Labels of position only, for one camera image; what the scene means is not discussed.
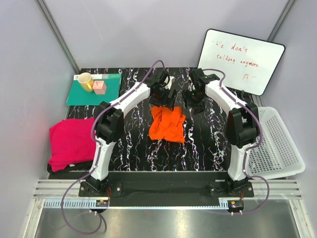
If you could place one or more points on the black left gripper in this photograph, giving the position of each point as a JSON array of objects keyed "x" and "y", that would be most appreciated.
[{"x": 169, "y": 102}]

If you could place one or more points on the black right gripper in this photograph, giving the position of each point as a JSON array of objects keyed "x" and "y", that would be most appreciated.
[{"x": 198, "y": 107}]

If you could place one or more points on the orange t shirt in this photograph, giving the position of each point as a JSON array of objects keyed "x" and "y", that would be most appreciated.
[{"x": 167, "y": 124}]

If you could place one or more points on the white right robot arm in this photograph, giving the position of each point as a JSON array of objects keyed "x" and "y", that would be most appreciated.
[{"x": 242, "y": 126}]

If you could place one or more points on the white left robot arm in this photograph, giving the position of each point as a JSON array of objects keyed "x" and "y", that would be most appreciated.
[{"x": 108, "y": 126}]

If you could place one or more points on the pink cube box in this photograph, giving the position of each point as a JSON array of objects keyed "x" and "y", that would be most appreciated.
[{"x": 99, "y": 87}]

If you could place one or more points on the white whiteboard with red writing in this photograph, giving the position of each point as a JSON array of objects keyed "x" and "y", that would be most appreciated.
[{"x": 247, "y": 62}]

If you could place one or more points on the yellow mug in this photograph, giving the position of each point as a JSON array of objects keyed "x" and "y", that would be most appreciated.
[{"x": 86, "y": 81}]

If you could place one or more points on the white perforated plastic basket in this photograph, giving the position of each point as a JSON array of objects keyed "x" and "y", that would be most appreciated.
[{"x": 277, "y": 156}]

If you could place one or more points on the folded magenta t shirt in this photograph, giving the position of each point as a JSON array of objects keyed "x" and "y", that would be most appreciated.
[{"x": 71, "y": 143}]

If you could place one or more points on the folded black t shirt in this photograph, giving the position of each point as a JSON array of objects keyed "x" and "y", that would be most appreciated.
[{"x": 82, "y": 166}]

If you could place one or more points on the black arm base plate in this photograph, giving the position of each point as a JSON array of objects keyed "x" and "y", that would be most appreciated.
[{"x": 165, "y": 189}]

